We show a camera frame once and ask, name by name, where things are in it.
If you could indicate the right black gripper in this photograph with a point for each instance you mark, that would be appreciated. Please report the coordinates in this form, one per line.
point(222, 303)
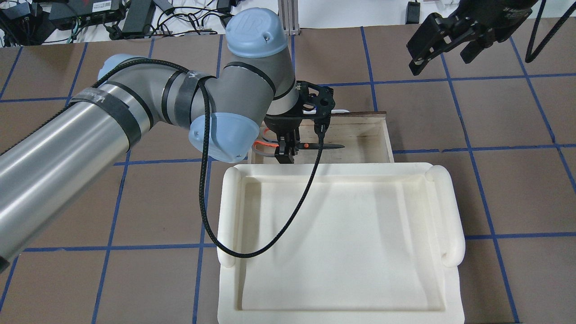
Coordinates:
point(492, 18)

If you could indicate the black power adapter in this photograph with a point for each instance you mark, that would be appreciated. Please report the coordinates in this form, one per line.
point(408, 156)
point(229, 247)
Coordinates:
point(412, 12)

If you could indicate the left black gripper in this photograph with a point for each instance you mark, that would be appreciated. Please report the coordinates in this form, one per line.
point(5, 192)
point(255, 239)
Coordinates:
point(280, 123)

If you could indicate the wooden drawer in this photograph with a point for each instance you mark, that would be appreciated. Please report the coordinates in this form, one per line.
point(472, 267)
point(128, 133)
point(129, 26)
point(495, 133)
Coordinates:
point(364, 136)

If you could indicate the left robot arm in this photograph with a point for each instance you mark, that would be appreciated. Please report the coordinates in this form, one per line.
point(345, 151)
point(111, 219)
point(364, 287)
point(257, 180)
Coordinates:
point(44, 172)

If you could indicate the white foam tray box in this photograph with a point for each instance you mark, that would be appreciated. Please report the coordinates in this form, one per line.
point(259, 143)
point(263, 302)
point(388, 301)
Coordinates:
point(373, 243)

